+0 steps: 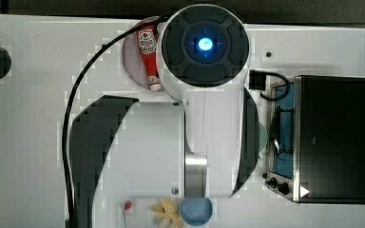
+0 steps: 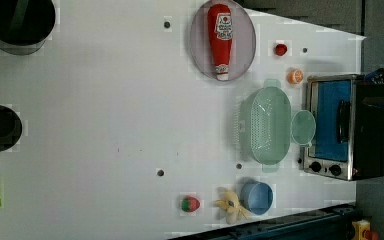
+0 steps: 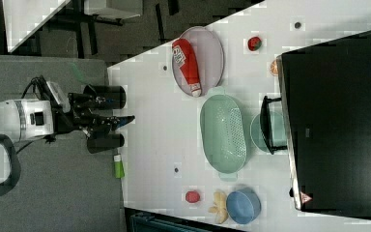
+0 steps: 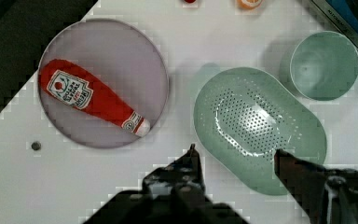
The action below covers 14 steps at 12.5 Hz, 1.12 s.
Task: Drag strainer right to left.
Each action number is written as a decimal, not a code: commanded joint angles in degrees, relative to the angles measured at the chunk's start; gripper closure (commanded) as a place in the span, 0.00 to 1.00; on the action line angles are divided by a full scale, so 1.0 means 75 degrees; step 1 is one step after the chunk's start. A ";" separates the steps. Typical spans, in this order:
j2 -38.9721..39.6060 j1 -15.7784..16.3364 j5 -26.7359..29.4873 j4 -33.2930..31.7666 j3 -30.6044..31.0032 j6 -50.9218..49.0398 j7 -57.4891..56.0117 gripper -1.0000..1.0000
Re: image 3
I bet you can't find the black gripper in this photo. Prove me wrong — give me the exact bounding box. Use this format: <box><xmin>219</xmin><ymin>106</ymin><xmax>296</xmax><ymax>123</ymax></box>
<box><xmin>54</xmin><ymin>93</ymin><xmax>135</xmax><ymax>136</ymax></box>

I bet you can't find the green plastic strainer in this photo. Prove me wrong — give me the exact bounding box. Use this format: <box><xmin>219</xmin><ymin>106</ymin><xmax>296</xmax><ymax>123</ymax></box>
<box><xmin>200</xmin><ymin>87</ymin><xmax>247</xmax><ymax>182</ymax></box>

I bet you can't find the black cylinder lower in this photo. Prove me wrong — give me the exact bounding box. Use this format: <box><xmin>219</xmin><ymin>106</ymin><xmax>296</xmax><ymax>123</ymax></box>
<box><xmin>87</xmin><ymin>134</ymin><xmax>125</xmax><ymax>154</ymax></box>

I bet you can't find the black cylinder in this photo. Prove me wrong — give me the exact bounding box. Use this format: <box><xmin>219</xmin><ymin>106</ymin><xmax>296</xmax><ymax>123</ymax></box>
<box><xmin>87</xmin><ymin>134</ymin><xmax>125</xmax><ymax>154</ymax></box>
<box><xmin>83</xmin><ymin>85</ymin><xmax>127</xmax><ymax>109</ymax></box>

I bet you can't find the black cylinder upper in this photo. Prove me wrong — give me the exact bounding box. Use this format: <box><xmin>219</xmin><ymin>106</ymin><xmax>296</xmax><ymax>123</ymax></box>
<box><xmin>83</xmin><ymin>85</ymin><xmax>127</xmax><ymax>109</ymax></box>

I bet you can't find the green white tube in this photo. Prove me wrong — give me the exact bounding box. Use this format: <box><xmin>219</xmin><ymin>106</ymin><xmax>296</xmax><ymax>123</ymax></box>
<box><xmin>113</xmin><ymin>154</ymin><xmax>125</xmax><ymax>179</ymax></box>

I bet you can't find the red ketchup bottle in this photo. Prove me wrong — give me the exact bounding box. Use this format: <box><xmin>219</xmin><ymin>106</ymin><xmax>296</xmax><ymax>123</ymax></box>
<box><xmin>172</xmin><ymin>39</ymin><xmax>202</xmax><ymax>97</ymax></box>

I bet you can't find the grey oval plate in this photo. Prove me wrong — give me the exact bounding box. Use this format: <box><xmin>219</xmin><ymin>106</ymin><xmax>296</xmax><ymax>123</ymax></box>
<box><xmin>172</xmin><ymin>26</ymin><xmax>224</xmax><ymax>96</ymax></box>

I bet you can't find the small red toy fruit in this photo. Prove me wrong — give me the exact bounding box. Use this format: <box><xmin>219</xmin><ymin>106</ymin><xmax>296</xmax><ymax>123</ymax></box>
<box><xmin>185</xmin><ymin>190</ymin><xmax>200</xmax><ymax>203</ymax></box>

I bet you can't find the peeled banana toy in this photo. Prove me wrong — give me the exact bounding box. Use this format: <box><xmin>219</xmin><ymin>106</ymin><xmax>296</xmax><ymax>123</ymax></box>
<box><xmin>208</xmin><ymin>190</ymin><xmax>228</xmax><ymax>224</ymax></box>

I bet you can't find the blue bowl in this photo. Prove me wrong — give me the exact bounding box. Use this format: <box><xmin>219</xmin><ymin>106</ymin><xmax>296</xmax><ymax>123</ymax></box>
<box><xmin>226</xmin><ymin>188</ymin><xmax>261</xmax><ymax>224</ymax></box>

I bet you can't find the red strawberry toy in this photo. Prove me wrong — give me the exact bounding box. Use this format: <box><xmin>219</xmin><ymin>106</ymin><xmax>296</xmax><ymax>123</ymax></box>
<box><xmin>247</xmin><ymin>37</ymin><xmax>262</xmax><ymax>51</ymax></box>

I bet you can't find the green mug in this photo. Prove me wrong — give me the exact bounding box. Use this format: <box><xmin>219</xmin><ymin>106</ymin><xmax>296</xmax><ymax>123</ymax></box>
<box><xmin>250</xmin><ymin>111</ymin><xmax>287</xmax><ymax>153</ymax></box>

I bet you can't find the orange slice toy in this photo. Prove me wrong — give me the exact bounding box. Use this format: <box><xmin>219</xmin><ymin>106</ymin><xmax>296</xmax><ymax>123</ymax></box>
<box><xmin>270</xmin><ymin>60</ymin><xmax>278</xmax><ymax>76</ymax></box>

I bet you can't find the black toaster oven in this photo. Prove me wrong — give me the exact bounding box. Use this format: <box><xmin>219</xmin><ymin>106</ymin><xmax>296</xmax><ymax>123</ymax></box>
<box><xmin>276</xmin><ymin>30</ymin><xmax>371</xmax><ymax>219</ymax></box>

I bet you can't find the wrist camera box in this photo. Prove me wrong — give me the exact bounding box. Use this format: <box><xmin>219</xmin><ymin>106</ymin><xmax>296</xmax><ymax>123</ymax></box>
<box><xmin>46</xmin><ymin>81</ymin><xmax>71</xmax><ymax>113</ymax></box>

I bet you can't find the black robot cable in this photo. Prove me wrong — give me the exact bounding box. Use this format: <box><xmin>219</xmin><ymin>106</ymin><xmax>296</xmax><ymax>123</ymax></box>
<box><xmin>20</xmin><ymin>75</ymin><xmax>47</xmax><ymax>100</ymax></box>

